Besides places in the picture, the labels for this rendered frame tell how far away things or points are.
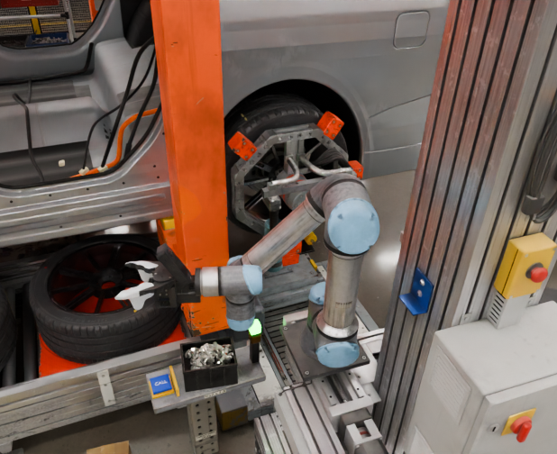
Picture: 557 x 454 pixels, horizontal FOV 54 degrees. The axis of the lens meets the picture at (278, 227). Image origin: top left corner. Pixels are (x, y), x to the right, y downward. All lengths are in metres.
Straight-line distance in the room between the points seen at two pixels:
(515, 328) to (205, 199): 1.01
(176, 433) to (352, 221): 1.60
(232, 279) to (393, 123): 1.54
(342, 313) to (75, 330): 1.28
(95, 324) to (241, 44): 1.26
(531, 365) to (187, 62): 1.15
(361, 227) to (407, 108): 1.51
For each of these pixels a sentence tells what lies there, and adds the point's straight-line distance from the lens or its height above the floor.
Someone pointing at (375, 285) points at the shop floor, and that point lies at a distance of 3.26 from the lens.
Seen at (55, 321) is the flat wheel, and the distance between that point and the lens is 2.42.
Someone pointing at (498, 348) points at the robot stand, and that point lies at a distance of 1.31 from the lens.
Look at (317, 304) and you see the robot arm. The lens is 1.59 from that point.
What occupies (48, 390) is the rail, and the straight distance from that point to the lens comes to 2.38.
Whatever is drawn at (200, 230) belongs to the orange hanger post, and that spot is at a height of 1.03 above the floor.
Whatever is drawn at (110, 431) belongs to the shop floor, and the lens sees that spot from 2.64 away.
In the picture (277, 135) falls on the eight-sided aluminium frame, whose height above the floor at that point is 1.12.
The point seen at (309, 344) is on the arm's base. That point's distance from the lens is 1.71.
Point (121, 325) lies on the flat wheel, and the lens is 2.34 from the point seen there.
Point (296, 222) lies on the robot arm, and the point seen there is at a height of 1.32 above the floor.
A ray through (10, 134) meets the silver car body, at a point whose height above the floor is 0.88.
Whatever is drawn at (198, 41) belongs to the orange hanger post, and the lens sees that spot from 1.59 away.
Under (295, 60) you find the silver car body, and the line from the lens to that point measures 2.30.
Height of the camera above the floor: 2.13
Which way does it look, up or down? 36 degrees down
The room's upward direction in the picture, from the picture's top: 2 degrees clockwise
